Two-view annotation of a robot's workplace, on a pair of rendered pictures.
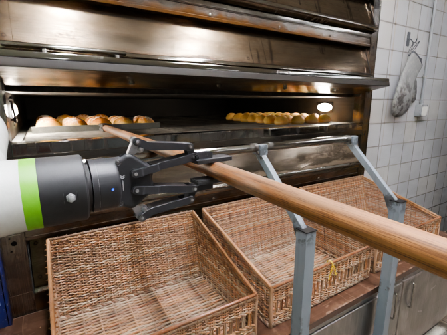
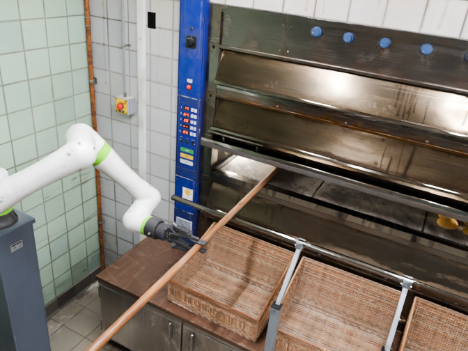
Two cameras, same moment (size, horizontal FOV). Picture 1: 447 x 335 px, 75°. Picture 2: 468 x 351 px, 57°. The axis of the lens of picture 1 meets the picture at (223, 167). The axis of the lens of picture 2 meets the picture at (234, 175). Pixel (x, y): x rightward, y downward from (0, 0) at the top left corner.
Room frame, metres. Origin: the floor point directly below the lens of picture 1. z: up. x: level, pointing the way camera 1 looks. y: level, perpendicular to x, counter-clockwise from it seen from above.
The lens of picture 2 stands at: (-0.23, -1.33, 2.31)
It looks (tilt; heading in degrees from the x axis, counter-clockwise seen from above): 27 degrees down; 57
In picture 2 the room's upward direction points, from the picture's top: 5 degrees clockwise
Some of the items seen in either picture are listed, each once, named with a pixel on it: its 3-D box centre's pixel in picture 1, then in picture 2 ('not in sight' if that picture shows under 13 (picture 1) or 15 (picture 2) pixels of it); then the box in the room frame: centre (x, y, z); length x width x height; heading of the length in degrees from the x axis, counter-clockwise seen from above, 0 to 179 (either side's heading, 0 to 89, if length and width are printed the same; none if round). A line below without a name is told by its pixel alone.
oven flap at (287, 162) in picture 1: (244, 163); (355, 243); (1.38, -0.10, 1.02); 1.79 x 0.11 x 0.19; 122
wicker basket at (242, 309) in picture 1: (148, 285); (232, 276); (0.86, 0.25, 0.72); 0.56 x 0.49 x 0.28; 121
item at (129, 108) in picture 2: not in sight; (125, 104); (0.56, 1.16, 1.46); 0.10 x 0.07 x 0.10; 122
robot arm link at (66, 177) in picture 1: (64, 188); (155, 228); (0.39, 0.22, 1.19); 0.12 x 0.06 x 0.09; 32
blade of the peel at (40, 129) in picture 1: (95, 124); not in sight; (1.51, 0.65, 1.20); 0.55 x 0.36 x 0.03; 122
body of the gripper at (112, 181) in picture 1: (120, 181); (168, 233); (0.42, 0.15, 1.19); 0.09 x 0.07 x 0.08; 122
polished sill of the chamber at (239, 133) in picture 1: (241, 133); (362, 219); (1.40, -0.09, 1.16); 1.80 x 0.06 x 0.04; 122
